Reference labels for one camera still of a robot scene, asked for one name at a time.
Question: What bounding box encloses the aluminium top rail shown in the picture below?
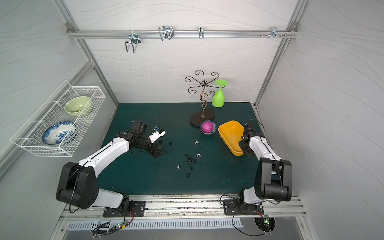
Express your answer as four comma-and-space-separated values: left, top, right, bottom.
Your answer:
67, 29, 299, 40

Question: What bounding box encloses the metal double hook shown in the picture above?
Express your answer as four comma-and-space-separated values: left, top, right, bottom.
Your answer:
125, 31, 141, 53
158, 26, 175, 42

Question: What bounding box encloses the white vent grille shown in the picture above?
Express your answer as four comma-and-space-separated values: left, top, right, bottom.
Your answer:
66, 218, 244, 231

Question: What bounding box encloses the left base cable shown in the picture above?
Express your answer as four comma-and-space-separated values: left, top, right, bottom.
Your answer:
90, 206, 136, 238

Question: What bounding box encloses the green plastic goblet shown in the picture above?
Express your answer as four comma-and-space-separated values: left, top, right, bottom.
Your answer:
212, 80, 228, 108

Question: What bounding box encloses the metal hook right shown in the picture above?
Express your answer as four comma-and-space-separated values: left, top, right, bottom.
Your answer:
260, 27, 287, 39

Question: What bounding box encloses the right base cable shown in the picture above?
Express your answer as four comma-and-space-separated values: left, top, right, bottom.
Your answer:
218, 194, 275, 237

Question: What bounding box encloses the white wire basket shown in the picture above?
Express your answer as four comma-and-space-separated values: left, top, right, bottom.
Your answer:
10, 81, 106, 157

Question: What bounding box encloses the magenta ball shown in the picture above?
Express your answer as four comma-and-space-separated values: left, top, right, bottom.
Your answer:
201, 121, 214, 134

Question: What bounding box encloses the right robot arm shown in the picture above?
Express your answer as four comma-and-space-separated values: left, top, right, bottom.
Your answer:
239, 123, 293, 205

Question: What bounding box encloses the small metal hook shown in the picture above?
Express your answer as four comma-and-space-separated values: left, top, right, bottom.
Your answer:
198, 27, 204, 39

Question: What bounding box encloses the small blue patterned bowl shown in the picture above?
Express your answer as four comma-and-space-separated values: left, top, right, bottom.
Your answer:
200, 120, 217, 135

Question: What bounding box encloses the yellow plastic storage box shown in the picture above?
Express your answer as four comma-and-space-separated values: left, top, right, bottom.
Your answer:
219, 121, 244, 157

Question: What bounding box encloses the metal double hook middle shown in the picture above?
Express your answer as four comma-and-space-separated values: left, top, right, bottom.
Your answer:
158, 26, 175, 42

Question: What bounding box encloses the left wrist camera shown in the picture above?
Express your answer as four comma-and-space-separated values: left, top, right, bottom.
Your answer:
148, 126, 166, 143

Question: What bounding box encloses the base cable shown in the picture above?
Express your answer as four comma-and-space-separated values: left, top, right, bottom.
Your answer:
90, 206, 136, 238
218, 194, 275, 237

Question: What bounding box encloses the metal double hook left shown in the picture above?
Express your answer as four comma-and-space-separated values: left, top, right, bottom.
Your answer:
125, 31, 141, 53

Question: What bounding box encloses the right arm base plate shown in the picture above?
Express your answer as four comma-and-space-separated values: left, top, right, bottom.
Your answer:
223, 199, 265, 216

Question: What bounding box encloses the green ceramic bowl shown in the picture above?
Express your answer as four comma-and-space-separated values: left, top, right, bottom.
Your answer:
64, 96, 93, 118

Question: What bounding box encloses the brown metal cup stand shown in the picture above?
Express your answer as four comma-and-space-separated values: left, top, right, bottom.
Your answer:
184, 70, 220, 127

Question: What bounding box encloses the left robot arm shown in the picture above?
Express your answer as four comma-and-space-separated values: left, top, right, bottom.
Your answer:
56, 121, 167, 213

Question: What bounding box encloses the blue white patterned plate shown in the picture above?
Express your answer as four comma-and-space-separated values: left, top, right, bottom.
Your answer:
42, 121, 77, 145

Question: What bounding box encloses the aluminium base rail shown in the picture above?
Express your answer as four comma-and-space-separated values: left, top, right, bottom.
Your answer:
59, 194, 307, 222

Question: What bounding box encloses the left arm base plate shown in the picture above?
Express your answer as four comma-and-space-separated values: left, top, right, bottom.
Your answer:
103, 201, 146, 218

